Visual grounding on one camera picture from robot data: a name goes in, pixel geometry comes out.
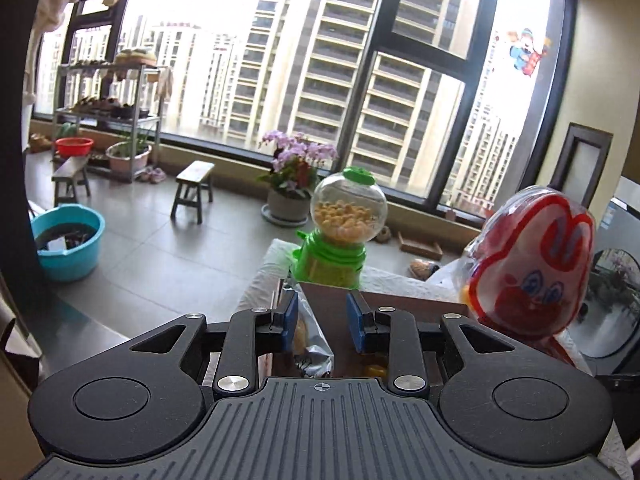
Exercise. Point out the red plastic basin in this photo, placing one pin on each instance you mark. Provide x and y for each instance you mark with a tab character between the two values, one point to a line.
73	146

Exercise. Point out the red rabbit face snack bag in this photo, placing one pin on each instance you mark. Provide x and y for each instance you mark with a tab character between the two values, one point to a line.
526	274

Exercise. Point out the cartoon window sticker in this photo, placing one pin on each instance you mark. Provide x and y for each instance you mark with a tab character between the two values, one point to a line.
524	52

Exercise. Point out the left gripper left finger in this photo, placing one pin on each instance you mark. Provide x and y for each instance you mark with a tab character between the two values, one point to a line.
250	334

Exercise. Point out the wooden bench stool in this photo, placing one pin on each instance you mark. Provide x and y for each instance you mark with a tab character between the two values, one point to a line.
68	177

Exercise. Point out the green candy dispenser globe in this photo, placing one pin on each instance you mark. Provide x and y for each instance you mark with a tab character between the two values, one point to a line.
348	210

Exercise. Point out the metal shoe rack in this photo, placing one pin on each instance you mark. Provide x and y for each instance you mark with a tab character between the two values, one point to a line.
126	96

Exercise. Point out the small dark wooden stool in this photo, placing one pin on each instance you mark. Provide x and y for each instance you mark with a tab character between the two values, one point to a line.
191	183

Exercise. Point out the pink cardboard box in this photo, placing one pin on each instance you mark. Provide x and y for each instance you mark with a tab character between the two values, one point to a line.
346	333

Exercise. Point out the blue plastic basin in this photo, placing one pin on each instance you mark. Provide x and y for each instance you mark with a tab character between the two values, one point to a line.
68	240

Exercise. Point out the grey washing machine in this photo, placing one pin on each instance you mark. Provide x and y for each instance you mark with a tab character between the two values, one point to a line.
606	328

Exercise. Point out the dark framed door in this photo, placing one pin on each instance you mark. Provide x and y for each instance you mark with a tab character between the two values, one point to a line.
581	163

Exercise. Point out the potted green plant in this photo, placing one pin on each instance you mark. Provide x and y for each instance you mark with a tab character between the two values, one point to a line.
127	159

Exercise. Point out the pink orchid flower pot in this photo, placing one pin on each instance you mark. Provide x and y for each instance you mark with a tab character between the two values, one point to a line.
294	174

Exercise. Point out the silver white snack packet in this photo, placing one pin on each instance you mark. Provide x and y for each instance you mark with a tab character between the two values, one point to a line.
311	352

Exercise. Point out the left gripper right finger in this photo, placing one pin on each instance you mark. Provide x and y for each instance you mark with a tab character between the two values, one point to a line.
394	333

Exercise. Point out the slipper on floor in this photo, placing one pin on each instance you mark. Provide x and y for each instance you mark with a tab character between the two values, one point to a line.
422	270

